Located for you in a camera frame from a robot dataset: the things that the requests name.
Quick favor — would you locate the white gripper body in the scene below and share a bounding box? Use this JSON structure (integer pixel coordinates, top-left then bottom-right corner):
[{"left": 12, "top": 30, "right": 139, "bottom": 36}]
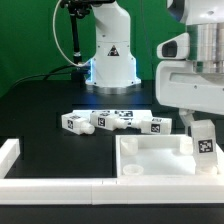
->
[{"left": 155, "top": 33, "right": 224, "bottom": 115}]

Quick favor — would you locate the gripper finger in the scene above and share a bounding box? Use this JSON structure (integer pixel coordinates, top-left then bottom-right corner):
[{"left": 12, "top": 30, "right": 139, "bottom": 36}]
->
[{"left": 179, "top": 108, "right": 194, "bottom": 136}]

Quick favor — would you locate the white square tabletop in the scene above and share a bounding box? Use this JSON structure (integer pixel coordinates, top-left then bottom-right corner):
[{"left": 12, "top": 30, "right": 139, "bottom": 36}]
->
[{"left": 115, "top": 133, "right": 224, "bottom": 178}]

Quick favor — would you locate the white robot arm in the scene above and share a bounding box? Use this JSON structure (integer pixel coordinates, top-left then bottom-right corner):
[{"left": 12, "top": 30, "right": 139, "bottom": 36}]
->
[{"left": 72, "top": 0, "right": 224, "bottom": 123}]

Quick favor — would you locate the white tag sheet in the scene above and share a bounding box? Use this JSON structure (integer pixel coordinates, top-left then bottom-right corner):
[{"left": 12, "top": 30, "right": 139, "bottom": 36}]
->
[{"left": 73, "top": 109, "right": 152, "bottom": 119}]

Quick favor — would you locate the white U-shaped fence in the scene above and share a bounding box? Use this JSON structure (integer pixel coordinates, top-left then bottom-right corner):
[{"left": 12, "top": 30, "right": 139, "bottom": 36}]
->
[{"left": 0, "top": 139, "right": 224, "bottom": 205}]

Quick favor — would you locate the black cable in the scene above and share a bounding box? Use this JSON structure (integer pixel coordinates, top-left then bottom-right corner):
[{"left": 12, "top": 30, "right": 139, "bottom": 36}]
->
[{"left": 6, "top": 64, "right": 84, "bottom": 93}]

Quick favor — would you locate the white cable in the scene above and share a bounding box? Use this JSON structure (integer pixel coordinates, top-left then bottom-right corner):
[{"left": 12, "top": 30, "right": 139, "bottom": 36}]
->
[{"left": 52, "top": 0, "right": 91, "bottom": 67}]

